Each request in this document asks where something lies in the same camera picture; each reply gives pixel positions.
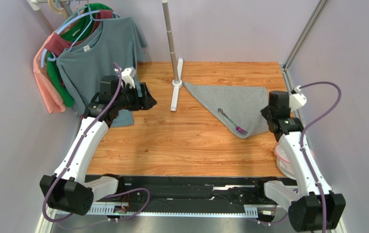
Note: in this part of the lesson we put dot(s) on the green t-shirt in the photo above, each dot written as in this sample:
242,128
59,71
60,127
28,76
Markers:
52,68

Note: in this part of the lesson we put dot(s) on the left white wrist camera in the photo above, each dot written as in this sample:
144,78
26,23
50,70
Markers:
127,76

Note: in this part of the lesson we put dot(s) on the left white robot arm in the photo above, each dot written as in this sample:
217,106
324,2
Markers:
66,189

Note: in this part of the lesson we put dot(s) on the maroon t-shirt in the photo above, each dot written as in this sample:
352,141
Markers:
77,34

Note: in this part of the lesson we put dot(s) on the aluminium frame post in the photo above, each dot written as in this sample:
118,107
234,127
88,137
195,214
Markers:
312,21

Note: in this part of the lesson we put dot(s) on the purple metal fork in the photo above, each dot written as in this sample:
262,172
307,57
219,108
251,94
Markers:
239,129

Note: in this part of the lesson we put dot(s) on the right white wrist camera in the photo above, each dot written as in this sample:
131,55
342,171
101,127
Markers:
296,99

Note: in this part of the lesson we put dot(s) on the grey cloth napkin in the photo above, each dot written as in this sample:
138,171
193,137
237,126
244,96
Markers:
242,104

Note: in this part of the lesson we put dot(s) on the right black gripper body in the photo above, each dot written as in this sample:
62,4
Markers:
268,114

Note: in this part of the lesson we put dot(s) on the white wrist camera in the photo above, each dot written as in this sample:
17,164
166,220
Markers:
296,99
127,76

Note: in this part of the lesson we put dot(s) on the white mesh laundry basket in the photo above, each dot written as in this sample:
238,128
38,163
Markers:
283,162

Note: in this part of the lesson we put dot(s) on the white clothes rack stand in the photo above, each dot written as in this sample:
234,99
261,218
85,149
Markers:
177,64

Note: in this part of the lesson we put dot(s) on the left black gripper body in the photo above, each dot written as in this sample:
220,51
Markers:
129,100

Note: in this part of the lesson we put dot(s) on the pink t-shirt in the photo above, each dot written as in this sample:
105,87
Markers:
51,98

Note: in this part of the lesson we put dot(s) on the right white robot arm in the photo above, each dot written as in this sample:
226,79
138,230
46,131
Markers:
314,207

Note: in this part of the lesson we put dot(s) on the grey-blue t-shirt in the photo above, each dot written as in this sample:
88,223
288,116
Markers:
116,40

